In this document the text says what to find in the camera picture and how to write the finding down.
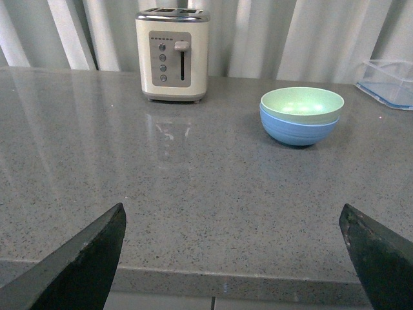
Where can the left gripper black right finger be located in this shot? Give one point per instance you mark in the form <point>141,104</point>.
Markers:
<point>381,257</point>

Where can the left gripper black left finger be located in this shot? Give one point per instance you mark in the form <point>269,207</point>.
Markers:
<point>78,275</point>

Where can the blue bowl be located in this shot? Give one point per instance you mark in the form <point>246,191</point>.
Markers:
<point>295,134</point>

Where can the green bowl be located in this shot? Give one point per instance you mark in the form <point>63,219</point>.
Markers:
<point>304,105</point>

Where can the clear plastic food container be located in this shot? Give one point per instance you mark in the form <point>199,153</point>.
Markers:
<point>389,82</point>

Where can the white curtain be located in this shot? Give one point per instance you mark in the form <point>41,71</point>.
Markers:
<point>317,41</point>

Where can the cream two-slot toaster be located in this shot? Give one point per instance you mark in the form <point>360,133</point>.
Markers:
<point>173,53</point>

